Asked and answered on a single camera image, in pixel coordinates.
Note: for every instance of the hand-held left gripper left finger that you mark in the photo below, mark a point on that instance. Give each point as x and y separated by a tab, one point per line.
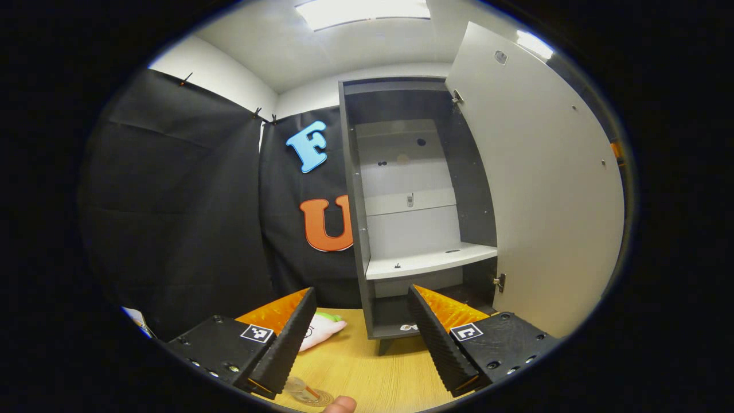
289	350

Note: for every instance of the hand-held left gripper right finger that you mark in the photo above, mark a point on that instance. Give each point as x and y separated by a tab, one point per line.
436	344

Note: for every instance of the dark grey cabinet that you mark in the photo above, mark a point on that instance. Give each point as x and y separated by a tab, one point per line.
351	172

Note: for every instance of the light grey cabinet door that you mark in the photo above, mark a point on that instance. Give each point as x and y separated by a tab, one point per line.
545	172

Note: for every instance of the metal door hinge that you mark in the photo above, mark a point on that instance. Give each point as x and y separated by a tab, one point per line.
457	96
500	282

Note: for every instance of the pink plush toy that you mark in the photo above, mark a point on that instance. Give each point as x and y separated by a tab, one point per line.
324	332

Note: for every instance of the large ceiling light panel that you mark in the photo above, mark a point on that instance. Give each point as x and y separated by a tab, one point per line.
367	12

